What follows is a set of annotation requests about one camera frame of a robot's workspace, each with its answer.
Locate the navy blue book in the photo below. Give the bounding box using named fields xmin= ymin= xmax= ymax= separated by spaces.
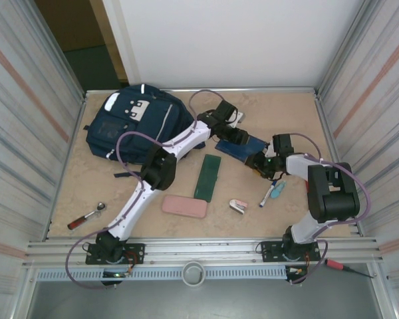
xmin=214 ymin=134 xmax=267 ymax=163

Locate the green pencil case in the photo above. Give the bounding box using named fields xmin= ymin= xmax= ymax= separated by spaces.
xmin=193 ymin=154 xmax=223 ymax=203

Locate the navy blue backpack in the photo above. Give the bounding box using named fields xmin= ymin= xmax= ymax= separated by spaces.
xmin=82 ymin=83 xmax=205 ymax=179

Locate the pink pencil case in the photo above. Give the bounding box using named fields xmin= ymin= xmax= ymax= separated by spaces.
xmin=162 ymin=195 xmax=207 ymax=220

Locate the blue white marker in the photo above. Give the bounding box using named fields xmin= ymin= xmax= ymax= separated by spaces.
xmin=259 ymin=178 xmax=279 ymax=209

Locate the teal correction tape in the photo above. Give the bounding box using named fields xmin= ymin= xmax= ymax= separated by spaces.
xmin=271 ymin=181 xmax=287 ymax=199

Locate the pink white stapler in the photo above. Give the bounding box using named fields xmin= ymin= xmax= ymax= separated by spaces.
xmin=228 ymin=198 xmax=247 ymax=215

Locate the grey round pipe fitting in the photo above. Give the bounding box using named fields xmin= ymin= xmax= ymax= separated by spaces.
xmin=182 ymin=261 xmax=206 ymax=286

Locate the grey metal shelf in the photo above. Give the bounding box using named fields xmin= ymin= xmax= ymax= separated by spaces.
xmin=26 ymin=278 xmax=386 ymax=319

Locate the aluminium table side rail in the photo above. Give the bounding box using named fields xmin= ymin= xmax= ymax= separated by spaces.
xmin=45 ymin=92 xmax=88 ymax=241
xmin=314 ymin=92 xmax=365 ymax=237

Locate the aluminium table end rail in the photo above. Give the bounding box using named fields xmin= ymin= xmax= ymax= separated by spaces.
xmin=85 ymin=86 xmax=320 ymax=96

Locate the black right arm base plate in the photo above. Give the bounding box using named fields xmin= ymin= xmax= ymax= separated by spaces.
xmin=259 ymin=241 xmax=321 ymax=263

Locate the aluminium mounting rail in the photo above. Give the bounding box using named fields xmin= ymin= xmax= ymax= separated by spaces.
xmin=25 ymin=235 xmax=386 ymax=267

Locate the red-handled screwdriver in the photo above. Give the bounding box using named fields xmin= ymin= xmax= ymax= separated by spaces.
xmin=324 ymin=258 xmax=376 ymax=279

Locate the white door frame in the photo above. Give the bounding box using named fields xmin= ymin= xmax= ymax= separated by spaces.
xmin=101 ymin=0 xmax=144 ymax=90

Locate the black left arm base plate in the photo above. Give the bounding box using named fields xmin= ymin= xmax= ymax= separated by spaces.
xmin=85 ymin=243 xmax=146 ymax=266

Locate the slotted grey cable duct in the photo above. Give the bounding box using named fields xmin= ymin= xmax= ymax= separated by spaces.
xmin=35 ymin=267 xmax=289 ymax=280

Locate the red-handled ratchet wrench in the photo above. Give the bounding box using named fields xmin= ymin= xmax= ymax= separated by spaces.
xmin=67 ymin=201 xmax=108 ymax=230

